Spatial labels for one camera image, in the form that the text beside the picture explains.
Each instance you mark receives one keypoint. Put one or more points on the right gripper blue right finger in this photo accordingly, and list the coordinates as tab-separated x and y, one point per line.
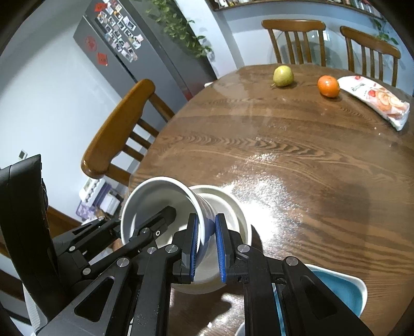
241	263

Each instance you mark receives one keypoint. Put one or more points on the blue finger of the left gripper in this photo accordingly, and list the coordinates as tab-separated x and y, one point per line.
143	236
89	239

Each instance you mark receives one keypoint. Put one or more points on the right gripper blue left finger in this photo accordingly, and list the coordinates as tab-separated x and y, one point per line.
173	264

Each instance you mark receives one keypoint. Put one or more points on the small white deep bowl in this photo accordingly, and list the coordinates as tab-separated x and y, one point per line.
164	204

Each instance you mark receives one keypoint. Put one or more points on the large white bowl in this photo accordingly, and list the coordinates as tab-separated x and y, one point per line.
211	271

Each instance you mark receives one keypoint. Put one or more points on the white blue patterned square plate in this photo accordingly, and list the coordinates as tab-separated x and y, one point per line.
306	306

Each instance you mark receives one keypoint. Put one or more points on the stack of books and boxes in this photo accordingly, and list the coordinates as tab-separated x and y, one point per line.
98	198

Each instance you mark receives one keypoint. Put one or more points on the wooden chair at left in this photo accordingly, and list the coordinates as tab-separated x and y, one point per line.
118	128

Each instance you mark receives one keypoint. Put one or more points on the wooden chair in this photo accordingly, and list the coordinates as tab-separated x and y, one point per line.
375	46
118	128
295	32

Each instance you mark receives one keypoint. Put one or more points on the grey refrigerator with magnets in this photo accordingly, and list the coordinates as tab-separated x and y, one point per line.
126	45

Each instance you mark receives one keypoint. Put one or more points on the green pear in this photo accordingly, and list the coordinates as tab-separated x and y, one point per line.
282	76

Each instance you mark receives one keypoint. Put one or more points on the orange tangerine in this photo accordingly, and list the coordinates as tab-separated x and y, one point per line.
328	86

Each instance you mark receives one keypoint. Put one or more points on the green hanging plant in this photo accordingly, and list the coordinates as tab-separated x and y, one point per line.
173	23

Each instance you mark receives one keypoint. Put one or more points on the white snack bag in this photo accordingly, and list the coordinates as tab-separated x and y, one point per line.
379	98

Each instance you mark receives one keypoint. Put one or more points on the wooden chair back left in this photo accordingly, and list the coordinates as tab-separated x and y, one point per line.
295	32

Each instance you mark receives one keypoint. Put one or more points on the wooden chair back right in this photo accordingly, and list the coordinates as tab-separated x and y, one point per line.
375	46

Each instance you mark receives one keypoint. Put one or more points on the wall shelf with jars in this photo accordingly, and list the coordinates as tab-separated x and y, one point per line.
360	6

